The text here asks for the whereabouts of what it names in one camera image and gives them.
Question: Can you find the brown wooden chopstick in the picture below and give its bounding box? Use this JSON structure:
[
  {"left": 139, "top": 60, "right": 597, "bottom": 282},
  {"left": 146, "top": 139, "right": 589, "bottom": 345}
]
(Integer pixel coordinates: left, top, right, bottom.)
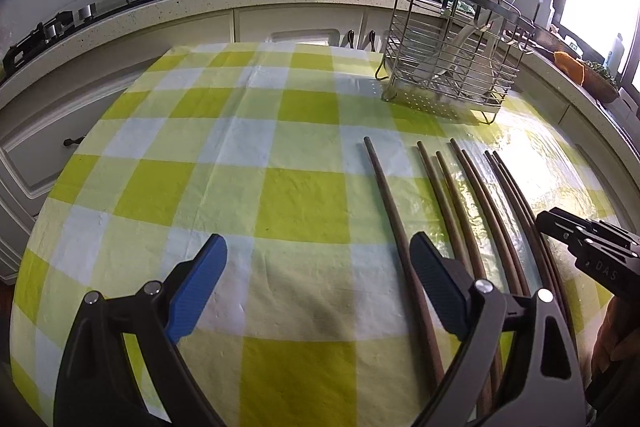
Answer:
[
  {"left": 461, "top": 150, "right": 530, "bottom": 296},
  {"left": 416, "top": 141, "right": 471, "bottom": 270},
  {"left": 449, "top": 137, "right": 524, "bottom": 298},
  {"left": 485, "top": 150, "right": 559, "bottom": 301},
  {"left": 436, "top": 150, "right": 486, "bottom": 279},
  {"left": 489, "top": 152, "right": 577, "bottom": 346},
  {"left": 363, "top": 136, "right": 444, "bottom": 395}
]

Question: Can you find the white ceramic spoon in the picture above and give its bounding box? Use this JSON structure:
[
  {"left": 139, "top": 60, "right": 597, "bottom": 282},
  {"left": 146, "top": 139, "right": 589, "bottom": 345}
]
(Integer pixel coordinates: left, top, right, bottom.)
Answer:
[
  {"left": 437, "top": 24, "right": 478, "bottom": 76},
  {"left": 468, "top": 13, "right": 503, "bottom": 96}
]

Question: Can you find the person's right hand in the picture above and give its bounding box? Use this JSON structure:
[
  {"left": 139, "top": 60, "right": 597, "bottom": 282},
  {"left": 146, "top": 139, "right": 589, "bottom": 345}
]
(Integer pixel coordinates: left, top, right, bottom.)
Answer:
[{"left": 590, "top": 296, "right": 639, "bottom": 379}]

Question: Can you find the yellow white checkered tablecloth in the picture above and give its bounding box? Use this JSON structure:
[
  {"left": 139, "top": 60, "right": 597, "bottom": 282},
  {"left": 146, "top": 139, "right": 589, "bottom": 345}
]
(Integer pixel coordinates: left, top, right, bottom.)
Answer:
[{"left": 10, "top": 43, "right": 615, "bottom": 426}]

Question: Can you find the wicker basket with greens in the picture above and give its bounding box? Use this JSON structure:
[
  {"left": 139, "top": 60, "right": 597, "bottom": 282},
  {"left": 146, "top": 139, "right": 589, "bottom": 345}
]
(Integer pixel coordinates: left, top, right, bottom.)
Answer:
[{"left": 582, "top": 61, "right": 620, "bottom": 104}]

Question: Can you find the orange sponge cloth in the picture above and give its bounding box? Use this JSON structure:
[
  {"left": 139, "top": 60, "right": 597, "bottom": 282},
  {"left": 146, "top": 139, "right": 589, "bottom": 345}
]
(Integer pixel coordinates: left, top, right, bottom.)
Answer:
[{"left": 553, "top": 51, "right": 586, "bottom": 86}]

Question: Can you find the white detergent bottle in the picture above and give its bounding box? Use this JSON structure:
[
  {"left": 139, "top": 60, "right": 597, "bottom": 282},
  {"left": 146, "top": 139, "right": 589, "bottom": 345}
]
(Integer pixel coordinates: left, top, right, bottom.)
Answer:
[{"left": 605, "top": 32, "right": 625, "bottom": 77}]

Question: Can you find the black drawer handle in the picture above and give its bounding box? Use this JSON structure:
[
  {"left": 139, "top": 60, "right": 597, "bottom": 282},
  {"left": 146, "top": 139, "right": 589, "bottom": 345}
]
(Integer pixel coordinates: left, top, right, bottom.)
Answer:
[{"left": 63, "top": 136, "right": 84, "bottom": 147}]

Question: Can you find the steel wire utensil basket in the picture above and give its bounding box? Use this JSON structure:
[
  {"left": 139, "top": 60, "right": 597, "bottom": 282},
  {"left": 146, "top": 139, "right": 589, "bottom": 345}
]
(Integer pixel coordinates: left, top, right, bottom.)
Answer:
[{"left": 376, "top": 0, "right": 535, "bottom": 124}]

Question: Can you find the black cabinet door handle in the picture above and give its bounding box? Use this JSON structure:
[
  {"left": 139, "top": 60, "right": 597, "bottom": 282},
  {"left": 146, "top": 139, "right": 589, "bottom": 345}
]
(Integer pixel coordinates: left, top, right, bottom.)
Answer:
[{"left": 342, "top": 29, "right": 355, "bottom": 49}]

